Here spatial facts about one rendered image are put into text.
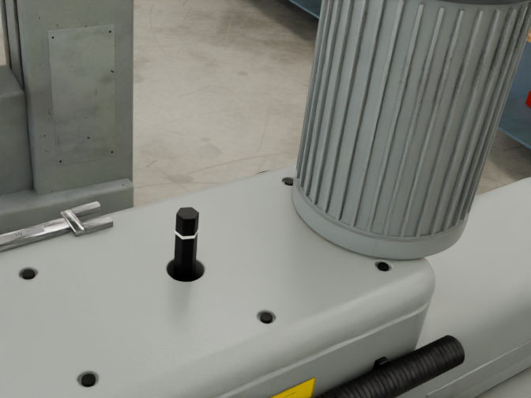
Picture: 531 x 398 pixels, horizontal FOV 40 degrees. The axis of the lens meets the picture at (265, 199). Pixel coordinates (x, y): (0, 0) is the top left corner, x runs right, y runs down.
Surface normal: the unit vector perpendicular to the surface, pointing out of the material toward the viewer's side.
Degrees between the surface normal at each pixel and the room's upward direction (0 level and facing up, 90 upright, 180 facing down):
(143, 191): 0
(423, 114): 90
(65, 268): 0
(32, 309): 0
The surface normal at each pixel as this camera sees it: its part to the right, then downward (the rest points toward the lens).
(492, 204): 0.11, -0.81
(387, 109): -0.34, 0.51
